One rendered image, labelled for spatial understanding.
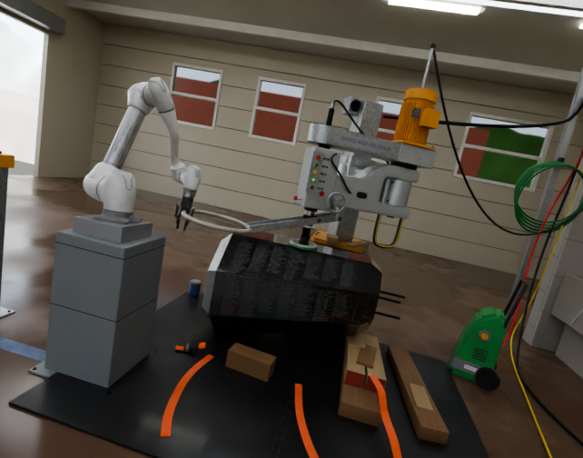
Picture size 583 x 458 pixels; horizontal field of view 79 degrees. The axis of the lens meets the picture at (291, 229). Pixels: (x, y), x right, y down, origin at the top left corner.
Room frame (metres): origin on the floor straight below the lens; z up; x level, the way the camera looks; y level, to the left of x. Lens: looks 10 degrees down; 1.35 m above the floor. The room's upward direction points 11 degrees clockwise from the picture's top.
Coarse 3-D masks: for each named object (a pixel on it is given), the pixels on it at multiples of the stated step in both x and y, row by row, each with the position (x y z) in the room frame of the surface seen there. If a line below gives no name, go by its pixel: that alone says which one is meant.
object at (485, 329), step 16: (480, 320) 2.64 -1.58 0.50; (496, 320) 2.58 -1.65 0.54; (464, 336) 2.67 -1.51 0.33; (480, 336) 2.58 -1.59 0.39; (496, 336) 2.56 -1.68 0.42; (464, 352) 2.63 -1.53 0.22; (480, 352) 2.59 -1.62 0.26; (496, 352) 2.57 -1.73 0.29; (464, 368) 2.62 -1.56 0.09; (480, 368) 2.56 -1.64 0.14; (496, 368) 2.76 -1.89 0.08; (480, 384) 2.52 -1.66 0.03; (496, 384) 2.48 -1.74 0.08
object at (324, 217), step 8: (296, 216) 2.60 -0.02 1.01; (320, 216) 2.54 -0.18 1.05; (328, 216) 2.56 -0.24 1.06; (256, 224) 2.41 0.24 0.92; (264, 224) 2.42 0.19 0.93; (272, 224) 2.44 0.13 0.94; (280, 224) 2.46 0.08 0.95; (288, 224) 2.47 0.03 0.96; (296, 224) 2.49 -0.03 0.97; (304, 224) 2.51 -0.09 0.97
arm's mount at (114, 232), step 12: (84, 216) 1.85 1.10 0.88; (84, 228) 1.79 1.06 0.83; (96, 228) 1.78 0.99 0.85; (108, 228) 1.77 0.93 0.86; (120, 228) 1.76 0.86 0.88; (132, 228) 1.84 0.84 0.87; (144, 228) 1.96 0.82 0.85; (108, 240) 1.77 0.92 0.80; (120, 240) 1.76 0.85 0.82; (132, 240) 1.86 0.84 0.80
